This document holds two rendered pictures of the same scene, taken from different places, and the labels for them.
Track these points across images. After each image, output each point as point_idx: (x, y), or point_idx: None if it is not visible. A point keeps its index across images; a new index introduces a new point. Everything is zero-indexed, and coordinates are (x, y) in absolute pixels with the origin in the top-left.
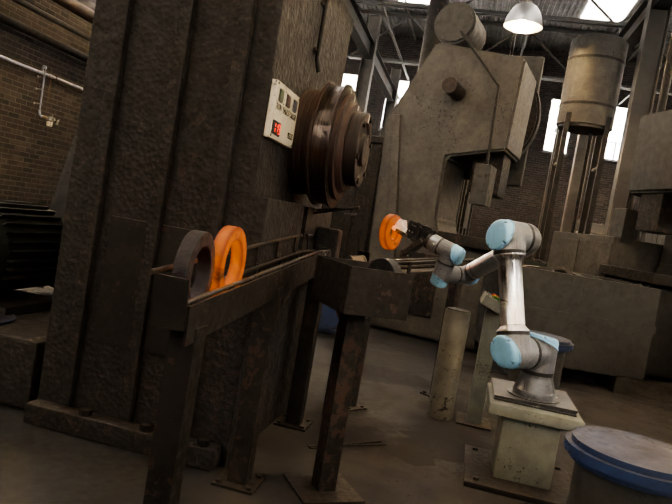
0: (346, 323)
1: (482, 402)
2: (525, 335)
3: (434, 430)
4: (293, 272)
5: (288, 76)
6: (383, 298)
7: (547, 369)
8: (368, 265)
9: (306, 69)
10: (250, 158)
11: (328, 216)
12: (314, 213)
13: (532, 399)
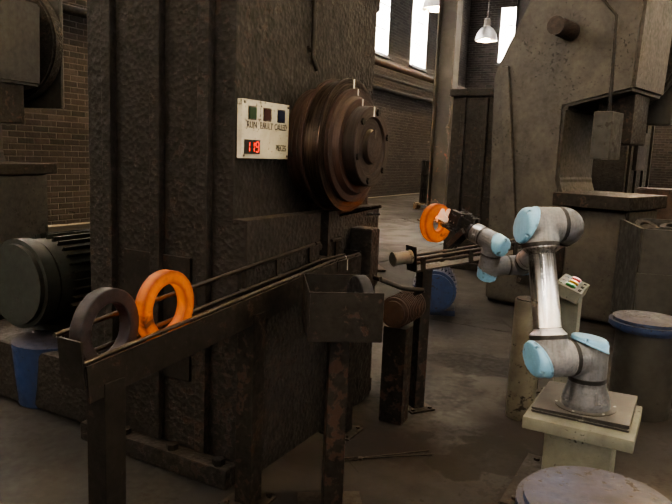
0: (329, 345)
1: None
2: (558, 340)
3: (503, 434)
4: (283, 292)
5: (267, 88)
6: (351, 321)
7: (594, 376)
8: None
9: (299, 71)
10: (227, 182)
11: (372, 211)
12: (340, 215)
13: (577, 411)
